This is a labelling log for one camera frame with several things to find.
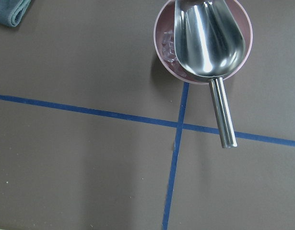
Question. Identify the grey folded cloth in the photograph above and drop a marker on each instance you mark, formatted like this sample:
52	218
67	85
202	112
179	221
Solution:
12	11

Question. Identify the steel scoop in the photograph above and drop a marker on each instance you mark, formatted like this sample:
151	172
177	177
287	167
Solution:
210	46

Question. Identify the clear ice cubes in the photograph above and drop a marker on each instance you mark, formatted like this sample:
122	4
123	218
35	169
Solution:
168	47

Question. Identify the pink bowl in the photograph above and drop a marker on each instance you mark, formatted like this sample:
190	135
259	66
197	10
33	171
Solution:
165	23

